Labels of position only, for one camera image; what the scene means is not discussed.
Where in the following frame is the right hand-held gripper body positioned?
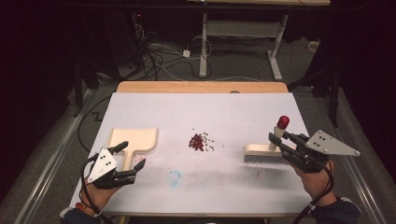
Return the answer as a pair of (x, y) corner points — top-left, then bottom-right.
(279, 130), (361, 175)

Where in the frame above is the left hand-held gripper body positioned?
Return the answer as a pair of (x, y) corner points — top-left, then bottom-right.
(81, 147), (138, 190)

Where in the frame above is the wooden dustpan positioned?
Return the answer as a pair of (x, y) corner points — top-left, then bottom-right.
(106, 127), (159, 172)

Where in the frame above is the wooden brush with red-tipped handle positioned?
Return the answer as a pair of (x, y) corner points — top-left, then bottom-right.
(242, 115), (297, 166)

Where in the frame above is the pile of red beans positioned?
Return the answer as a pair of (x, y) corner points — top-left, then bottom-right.
(187, 128), (216, 153)

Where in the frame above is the person's left hand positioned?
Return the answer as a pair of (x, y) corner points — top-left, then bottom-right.
(81, 178), (125, 213)

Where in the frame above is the person's right hand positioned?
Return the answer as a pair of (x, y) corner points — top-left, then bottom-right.
(289, 158), (339, 208)

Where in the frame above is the black stand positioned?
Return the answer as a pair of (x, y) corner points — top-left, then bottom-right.
(288, 62), (342, 129)

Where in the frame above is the white table board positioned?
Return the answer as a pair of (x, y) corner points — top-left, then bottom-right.
(68, 91), (314, 216)

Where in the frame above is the left hand-held gripper cable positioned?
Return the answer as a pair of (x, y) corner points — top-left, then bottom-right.
(79, 153), (115, 224)

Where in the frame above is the hand-held gripper cable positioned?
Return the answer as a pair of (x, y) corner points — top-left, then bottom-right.
(292, 158), (335, 224)
(79, 153), (115, 224)

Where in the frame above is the black floor cable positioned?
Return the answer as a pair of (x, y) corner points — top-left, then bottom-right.
(77, 94), (112, 154)

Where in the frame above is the orange bracelet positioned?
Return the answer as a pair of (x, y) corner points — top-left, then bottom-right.
(75, 202), (102, 217)

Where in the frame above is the metal floor rail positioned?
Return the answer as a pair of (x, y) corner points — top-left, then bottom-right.
(312, 96), (389, 224)
(12, 88), (96, 224)

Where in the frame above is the right hand-held gripper cable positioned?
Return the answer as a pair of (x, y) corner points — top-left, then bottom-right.
(292, 158), (335, 224)

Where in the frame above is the tangle of floor cables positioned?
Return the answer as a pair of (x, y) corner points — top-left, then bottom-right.
(130, 21), (216, 82)

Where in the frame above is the white desk frame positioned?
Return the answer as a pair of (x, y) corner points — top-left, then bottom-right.
(186, 0), (332, 82)

